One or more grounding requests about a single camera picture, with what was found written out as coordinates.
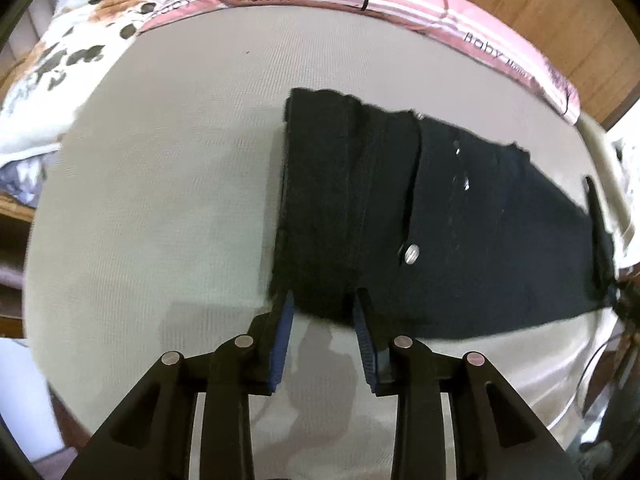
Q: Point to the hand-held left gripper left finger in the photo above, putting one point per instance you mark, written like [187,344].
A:
[281,340]

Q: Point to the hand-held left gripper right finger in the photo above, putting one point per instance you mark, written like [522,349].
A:
[364,340]

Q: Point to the wooden headboard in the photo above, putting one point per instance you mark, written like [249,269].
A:
[550,0]

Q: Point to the white box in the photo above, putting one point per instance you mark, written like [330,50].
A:
[25,400]

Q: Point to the grey patterned cloth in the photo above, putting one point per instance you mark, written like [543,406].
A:
[25,180]

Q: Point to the pink striped pillow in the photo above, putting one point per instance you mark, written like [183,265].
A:
[400,5]

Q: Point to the wooden bedside shelf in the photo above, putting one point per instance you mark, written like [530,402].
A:
[15,240]

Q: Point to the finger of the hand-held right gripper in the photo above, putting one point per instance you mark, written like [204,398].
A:
[596,220]

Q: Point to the black pants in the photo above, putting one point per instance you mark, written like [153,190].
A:
[350,185]

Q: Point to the beige cloth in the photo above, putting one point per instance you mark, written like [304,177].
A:
[607,170]

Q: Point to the white floral blanket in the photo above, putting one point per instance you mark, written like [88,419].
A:
[75,60]

